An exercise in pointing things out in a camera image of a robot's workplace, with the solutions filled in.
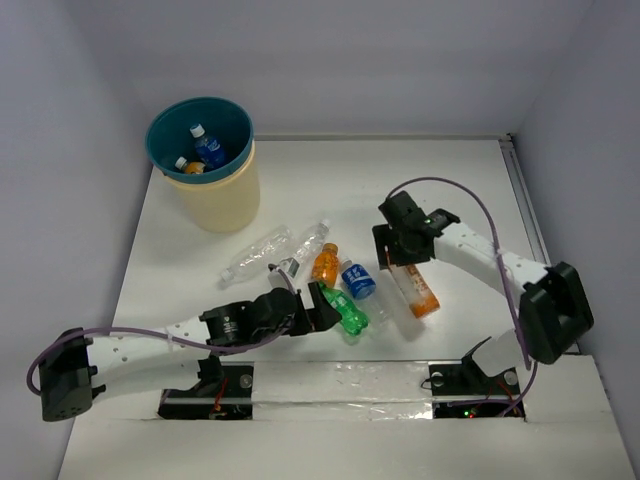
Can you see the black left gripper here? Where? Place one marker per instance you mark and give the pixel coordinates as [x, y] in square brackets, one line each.
[304, 314]

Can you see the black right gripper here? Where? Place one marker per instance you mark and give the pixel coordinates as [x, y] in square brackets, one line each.
[384, 236]

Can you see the green soda bottle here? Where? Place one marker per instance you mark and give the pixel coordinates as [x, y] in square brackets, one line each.
[353, 321]

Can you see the small blue label water bottle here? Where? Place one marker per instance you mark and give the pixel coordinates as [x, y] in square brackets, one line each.
[363, 289]

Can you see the orange label drink bottle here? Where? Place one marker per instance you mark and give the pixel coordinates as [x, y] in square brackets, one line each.
[414, 289]

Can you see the large blue label water bottle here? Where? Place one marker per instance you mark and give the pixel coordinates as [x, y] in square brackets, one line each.
[208, 148]

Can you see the yellow bottle dark blue label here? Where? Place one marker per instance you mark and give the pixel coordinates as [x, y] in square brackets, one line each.
[188, 167]

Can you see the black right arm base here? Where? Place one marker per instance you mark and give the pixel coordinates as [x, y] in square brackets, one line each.
[462, 390]

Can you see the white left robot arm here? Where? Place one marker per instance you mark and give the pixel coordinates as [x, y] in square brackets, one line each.
[85, 366]

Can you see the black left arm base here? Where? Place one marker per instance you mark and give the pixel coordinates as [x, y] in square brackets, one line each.
[223, 392]

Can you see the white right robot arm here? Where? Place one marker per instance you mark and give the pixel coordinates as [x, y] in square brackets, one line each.
[551, 307]

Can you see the cream bin with teal rim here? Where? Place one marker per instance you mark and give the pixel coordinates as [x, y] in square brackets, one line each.
[222, 200]

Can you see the small orange juice bottle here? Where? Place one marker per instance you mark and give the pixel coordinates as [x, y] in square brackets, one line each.
[326, 266]

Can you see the clear crumpled bottle white cap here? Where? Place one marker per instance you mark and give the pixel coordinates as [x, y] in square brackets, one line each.
[311, 242]

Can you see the clear unlabelled plastic bottle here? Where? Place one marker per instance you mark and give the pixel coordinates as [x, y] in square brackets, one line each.
[255, 258]

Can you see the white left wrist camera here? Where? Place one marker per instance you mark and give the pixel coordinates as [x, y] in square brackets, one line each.
[283, 274]

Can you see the aluminium side rail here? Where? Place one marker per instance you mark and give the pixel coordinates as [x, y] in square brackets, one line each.
[537, 247]

